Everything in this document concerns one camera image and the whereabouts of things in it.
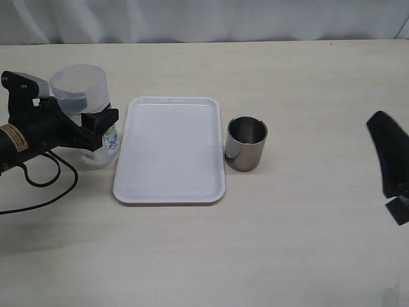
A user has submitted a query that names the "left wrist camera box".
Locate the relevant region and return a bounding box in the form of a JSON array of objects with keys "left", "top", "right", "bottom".
[{"left": 17, "top": 72, "right": 50, "bottom": 98}]

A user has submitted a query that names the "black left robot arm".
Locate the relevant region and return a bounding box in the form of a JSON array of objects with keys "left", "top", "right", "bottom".
[{"left": 1, "top": 70, "right": 119, "bottom": 173}]

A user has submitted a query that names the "white backdrop curtain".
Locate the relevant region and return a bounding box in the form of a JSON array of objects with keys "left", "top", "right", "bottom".
[{"left": 1, "top": 1, "right": 408, "bottom": 45}]

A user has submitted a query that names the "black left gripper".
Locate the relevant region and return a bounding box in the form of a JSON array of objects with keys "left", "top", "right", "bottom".
[{"left": 1, "top": 70, "right": 119, "bottom": 154}]

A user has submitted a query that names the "stainless steel cup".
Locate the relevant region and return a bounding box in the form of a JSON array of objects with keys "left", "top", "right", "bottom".
[{"left": 224, "top": 115, "right": 268, "bottom": 172}]

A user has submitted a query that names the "white plastic tray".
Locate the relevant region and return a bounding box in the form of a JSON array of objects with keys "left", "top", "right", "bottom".
[{"left": 112, "top": 96, "right": 226, "bottom": 205}]

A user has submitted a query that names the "clear plastic cup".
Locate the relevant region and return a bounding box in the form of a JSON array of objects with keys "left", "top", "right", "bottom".
[{"left": 49, "top": 64, "right": 120, "bottom": 168}]

